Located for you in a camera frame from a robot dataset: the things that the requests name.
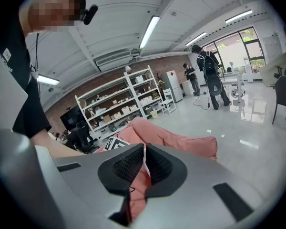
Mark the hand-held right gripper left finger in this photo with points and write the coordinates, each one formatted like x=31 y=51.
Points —
x=90 y=175

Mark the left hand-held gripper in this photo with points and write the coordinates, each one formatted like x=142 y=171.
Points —
x=115 y=143

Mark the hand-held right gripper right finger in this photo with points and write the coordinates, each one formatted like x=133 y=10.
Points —
x=195 y=180

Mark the pink garment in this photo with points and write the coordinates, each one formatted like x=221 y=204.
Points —
x=145 y=161

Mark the pink armchair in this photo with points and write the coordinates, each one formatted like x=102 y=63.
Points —
x=171 y=137

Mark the person's left forearm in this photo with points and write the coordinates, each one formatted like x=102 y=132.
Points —
x=59 y=148

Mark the black office chair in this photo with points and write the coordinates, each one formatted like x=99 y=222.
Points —
x=84 y=137

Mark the white shelving unit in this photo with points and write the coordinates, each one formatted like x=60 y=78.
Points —
x=109 y=108
x=145 y=89

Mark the beige basket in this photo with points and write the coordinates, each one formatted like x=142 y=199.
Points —
x=154 y=114

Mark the black television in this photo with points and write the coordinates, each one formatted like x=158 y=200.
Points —
x=70 y=117

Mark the white wooden chair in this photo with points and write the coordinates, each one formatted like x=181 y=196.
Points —
x=168 y=101

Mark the silver refrigerator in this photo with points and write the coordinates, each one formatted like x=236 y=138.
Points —
x=172 y=86

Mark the ceiling air conditioner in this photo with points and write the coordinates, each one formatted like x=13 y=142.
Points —
x=116 y=61

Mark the long ceiling light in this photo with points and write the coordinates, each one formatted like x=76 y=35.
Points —
x=238 y=16
x=149 y=32
x=196 y=38
x=48 y=80

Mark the person's black t-shirt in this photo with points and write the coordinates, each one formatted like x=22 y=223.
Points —
x=21 y=80

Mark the large window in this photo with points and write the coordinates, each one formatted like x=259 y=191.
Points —
x=236 y=49

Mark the person's head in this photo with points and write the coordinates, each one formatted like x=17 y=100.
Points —
x=54 y=6

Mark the white pedestal table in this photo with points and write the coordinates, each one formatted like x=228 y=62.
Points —
x=237 y=85

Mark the black head camera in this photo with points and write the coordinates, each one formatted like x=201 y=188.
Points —
x=90 y=14

